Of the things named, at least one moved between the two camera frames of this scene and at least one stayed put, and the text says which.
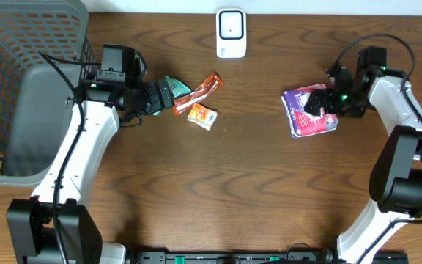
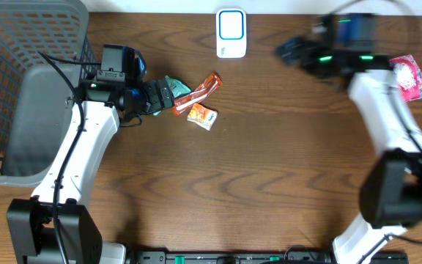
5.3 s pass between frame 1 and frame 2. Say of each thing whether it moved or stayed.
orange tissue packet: stayed
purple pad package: moved
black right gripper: moved
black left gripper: stayed
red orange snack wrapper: stayed
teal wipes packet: stayed
